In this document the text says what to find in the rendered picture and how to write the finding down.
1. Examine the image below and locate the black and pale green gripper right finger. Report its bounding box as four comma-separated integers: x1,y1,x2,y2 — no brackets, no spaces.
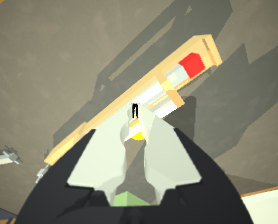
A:
135,103,254,224

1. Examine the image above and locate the yellow disc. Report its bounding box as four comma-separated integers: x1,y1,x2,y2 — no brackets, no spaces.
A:
131,132,145,140

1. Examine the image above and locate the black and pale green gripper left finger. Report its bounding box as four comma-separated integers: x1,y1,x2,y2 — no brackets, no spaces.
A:
14,103,135,224

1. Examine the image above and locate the red cube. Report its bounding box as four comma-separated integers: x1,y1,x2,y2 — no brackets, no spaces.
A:
178,52,205,78

